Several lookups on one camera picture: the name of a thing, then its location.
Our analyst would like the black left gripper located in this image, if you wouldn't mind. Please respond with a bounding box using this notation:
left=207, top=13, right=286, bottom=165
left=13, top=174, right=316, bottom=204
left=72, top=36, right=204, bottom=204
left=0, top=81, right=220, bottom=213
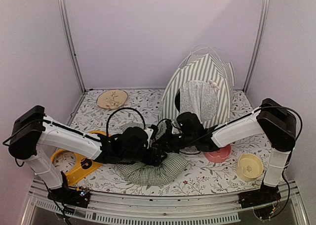
left=121, top=147, right=168, bottom=168

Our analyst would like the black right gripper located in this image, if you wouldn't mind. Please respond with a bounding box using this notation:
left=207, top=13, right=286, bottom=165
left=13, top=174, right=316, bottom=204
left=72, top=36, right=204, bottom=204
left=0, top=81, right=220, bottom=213
left=151, top=130, right=196, bottom=155

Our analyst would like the green checkered cushion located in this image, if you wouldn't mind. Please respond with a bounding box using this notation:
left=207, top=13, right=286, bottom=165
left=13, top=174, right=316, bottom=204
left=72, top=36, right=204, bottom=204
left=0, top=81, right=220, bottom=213
left=115, top=122, right=190, bottom=186

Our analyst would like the pink pet bowl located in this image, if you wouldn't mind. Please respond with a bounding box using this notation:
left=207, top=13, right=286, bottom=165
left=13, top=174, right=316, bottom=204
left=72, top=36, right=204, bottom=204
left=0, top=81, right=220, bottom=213
left=204, top=144, right=232, bottom=163

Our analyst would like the green striped pet tent fabric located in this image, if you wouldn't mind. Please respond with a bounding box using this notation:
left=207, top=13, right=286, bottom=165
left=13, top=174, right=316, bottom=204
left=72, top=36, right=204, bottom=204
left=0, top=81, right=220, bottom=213
left=158, top=45, right=235, bottom=128

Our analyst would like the cream pet bowl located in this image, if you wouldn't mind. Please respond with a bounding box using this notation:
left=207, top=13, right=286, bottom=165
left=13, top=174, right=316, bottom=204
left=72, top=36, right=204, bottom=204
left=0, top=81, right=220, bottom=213
left=236, top=154, right=264, bottom=182

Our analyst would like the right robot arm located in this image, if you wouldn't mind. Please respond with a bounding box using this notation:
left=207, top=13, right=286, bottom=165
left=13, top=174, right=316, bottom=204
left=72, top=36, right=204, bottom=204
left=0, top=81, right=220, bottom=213
left=157, top=98, right=303, bottom=203

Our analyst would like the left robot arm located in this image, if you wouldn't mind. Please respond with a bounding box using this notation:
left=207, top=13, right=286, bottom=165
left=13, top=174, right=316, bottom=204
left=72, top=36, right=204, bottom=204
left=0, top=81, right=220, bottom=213
left=3, top=105, right=167, bottom=202

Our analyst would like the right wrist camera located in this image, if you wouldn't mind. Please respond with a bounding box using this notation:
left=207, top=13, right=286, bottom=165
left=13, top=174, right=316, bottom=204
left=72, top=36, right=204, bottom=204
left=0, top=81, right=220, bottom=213
left=164, top=119, right=179, bottom=136

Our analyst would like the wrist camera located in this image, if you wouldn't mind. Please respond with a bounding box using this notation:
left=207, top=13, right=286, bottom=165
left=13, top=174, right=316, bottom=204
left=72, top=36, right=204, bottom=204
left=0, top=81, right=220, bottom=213
left=144, top=125, right=158, bottom=149
left=164, top=119, right=179, bottom=136

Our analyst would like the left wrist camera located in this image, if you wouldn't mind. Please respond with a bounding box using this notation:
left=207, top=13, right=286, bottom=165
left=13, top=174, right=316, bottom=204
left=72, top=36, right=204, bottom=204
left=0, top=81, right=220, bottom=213
left=144, top=125, right=158, bottom=149

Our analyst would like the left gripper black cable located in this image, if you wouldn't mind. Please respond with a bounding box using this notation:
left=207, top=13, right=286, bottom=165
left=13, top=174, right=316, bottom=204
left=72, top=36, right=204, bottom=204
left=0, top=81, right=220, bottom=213
left=106, top=107, right=146, bottom=136

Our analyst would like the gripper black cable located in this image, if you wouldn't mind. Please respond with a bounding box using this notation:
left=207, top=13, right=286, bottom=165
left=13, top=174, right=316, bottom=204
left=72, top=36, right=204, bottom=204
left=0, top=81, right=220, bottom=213
left=155, top=118, right=223, bottom=155
left=106, top=107, right=146, bottom=136

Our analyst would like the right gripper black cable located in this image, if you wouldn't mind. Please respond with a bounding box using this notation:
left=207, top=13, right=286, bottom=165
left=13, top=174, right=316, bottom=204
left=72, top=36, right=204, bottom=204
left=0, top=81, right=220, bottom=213
left=155, top=118, right=223, bottom=155

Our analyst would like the front aluminium rail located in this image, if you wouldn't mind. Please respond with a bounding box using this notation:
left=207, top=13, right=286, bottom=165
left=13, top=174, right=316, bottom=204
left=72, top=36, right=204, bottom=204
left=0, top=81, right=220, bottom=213
left=21, top=179, right=312, bottom=225

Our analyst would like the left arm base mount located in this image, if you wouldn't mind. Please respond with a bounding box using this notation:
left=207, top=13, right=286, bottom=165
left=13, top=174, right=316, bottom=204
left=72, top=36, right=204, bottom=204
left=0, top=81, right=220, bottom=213
left=47, top=172, right=90, bottom=208

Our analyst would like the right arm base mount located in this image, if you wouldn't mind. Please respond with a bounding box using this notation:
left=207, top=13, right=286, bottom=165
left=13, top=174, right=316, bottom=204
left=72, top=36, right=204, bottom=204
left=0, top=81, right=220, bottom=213
left=238, top=183, right=281, bottom=208

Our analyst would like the right aluminium corner post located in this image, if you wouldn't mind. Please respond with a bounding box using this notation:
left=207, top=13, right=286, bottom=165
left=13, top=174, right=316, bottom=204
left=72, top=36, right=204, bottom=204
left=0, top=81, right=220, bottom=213
left=242, top=0, right=270, bottom=94

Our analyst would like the aluminium corner post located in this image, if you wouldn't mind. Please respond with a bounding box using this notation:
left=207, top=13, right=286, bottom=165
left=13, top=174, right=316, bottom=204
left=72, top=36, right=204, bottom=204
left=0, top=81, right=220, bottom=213
left=57, top=0, right=86, bottom=93
left=242, top=0, right=270, bottom=94

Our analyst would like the left aluminium corner post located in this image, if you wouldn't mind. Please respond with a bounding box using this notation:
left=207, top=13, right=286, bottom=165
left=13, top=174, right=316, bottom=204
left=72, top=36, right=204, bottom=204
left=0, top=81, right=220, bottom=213
left=57, top=0, right=86, bottom=93

